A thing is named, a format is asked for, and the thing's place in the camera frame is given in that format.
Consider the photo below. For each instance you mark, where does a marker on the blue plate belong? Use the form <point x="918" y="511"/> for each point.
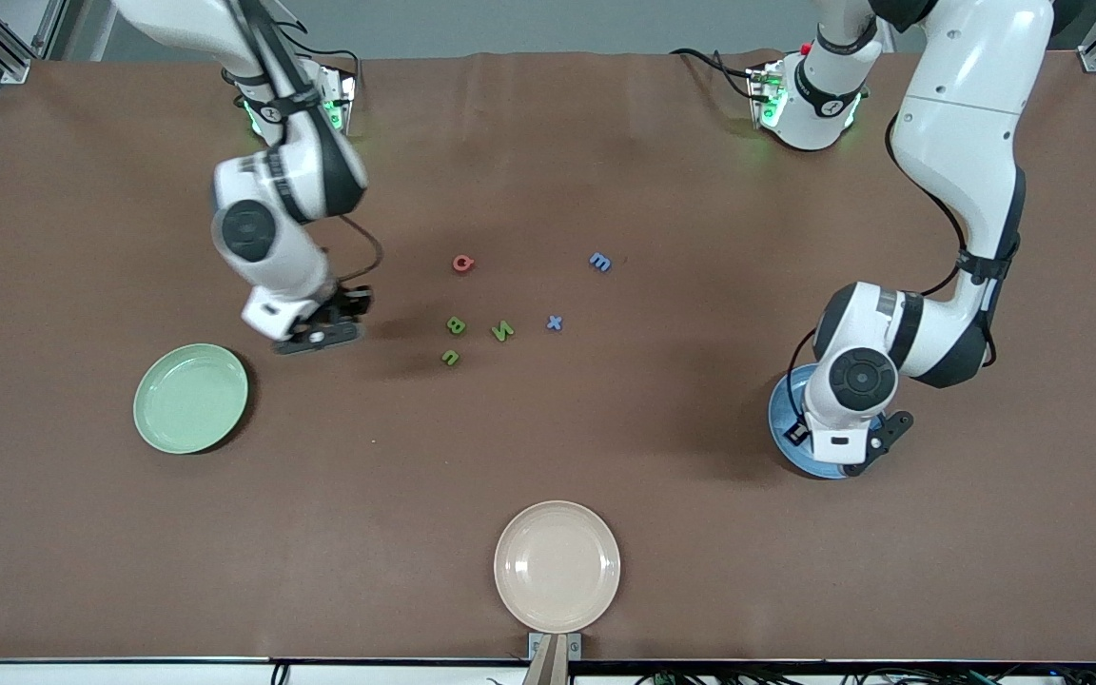
<point x="778" y="428"/>

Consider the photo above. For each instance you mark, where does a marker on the blue letter m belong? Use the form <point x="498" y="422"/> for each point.
<point x="600" y="262"/>

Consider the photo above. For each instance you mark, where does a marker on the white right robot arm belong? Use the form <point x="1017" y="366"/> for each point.
<point x="291" y="181"/>

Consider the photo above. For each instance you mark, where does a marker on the tan post with metal bracket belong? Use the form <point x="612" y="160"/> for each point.
<point x="556" y="666"/>

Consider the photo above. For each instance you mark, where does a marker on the light green plate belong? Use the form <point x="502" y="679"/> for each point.
<point x="190" y="398"/>

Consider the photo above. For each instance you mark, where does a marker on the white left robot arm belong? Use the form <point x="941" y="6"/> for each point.
<point x="957" y="95"/>

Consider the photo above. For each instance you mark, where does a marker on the green letter n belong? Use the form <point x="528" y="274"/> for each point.
<point x="450" y="358"/>
<point x="503" y="331"/>

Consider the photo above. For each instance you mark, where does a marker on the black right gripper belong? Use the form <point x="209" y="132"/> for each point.
<point x="350" y="303"/>

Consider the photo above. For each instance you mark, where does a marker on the beige plate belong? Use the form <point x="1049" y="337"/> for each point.
<point x="557" y="567"/>

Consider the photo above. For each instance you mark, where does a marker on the green letter B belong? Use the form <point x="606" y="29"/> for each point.
<point x="456" y="325"/>

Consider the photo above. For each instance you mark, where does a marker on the red letter Q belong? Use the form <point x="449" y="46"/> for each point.
<point x="456" y="264"/>

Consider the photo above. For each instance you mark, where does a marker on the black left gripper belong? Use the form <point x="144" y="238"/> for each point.
<point x="792" y="433"/>

